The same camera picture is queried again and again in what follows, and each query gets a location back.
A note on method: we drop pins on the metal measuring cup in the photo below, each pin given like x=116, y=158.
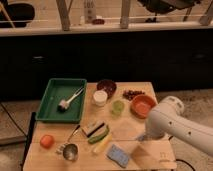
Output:
x=70, y=152

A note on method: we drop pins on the green cucumber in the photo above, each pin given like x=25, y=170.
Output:
x=99, y=137

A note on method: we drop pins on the blue grey towel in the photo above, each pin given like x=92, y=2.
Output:
x=141, y=137

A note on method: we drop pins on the orange fruit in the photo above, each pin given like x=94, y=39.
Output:
x=47, y=141

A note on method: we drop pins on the green plastic cup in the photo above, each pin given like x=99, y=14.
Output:
x=117, y=107

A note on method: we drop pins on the black white eraser block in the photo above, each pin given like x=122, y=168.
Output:
x=90, y=128

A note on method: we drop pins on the dish brush with metal handle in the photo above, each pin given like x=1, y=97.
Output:
x=64, y=104

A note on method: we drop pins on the blue sponge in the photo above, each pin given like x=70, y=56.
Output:
x=119, y=156

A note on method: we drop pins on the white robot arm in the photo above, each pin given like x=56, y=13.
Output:
x=166, y=117

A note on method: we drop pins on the green plastic tray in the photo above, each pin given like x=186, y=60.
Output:
x=56, y=90

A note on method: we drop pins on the dark brown bowl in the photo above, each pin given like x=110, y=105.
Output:
x=108, y=86

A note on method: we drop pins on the metal spoon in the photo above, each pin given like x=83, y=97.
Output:
x=73, y=133

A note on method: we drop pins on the white round lid container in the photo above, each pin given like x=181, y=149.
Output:
x=100, y=97

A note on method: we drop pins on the orange bowl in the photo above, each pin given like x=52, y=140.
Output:
x=141, y=105

